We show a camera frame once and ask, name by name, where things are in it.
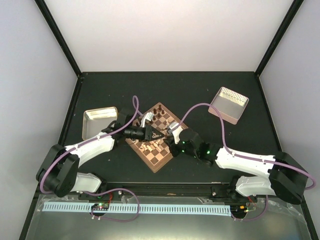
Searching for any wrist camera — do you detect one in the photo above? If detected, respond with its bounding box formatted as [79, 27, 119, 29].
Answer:
[167, 121, 179, 134]
[140, 111, 154, 128]

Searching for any black frame post right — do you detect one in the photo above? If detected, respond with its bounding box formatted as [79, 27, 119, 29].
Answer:
[254, 0, 304, 77]

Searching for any pink patterned metal tin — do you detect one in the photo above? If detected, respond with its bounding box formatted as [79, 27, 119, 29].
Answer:
[210, 86, 249, 125]

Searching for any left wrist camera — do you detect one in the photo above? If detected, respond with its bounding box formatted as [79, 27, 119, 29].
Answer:
[140, 111, 154, 128]

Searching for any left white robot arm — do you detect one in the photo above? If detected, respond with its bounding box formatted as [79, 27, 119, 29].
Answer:
[36, 109, 164, 200]

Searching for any circuit board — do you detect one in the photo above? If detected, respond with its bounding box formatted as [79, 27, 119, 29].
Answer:
[91, 203, 109, 211]
[230, 205, 256, 213]

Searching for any black frame post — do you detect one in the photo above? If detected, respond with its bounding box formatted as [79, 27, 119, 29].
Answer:
[254, 0, 304, 77]
[34, 0, 82, 78]

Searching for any right circuit board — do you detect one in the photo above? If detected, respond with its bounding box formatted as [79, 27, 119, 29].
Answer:
[230, 205, 256, 213]

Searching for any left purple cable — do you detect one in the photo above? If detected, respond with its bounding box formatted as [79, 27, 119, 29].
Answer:
[39, 95, 141, 195]

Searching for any black mounting rail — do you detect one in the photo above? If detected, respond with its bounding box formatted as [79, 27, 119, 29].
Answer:
[80, 182, 257, 203]

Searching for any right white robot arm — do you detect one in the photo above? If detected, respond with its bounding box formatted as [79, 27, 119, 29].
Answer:
[164, 127, 308, 205]

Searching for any light blue slotted cable duct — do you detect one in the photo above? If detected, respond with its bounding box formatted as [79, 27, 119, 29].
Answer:
[42, 202, 232, 217]

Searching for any silver metal tray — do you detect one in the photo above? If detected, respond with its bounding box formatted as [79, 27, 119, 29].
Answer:
[82, 106, 118, 140]

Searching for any purple cable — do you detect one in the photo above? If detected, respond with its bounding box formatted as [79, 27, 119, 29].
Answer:
[174, 102, 316, 190]
[39, 95, 141, 195]

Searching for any left circuit board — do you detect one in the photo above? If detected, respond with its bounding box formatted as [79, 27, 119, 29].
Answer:
[91, 203, 109, 211]

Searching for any wooden chess board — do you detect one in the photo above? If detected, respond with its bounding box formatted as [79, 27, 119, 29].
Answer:
[125, 102, 181, 173]

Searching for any black frame post left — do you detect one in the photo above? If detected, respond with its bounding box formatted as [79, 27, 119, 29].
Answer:
[34, 0, 82, 78]

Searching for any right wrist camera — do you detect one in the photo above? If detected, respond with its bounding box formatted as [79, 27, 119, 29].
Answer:
[167, 121, 179, 134]

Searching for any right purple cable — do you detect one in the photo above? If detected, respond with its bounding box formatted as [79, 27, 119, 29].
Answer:
[174, 102, 316, 190]

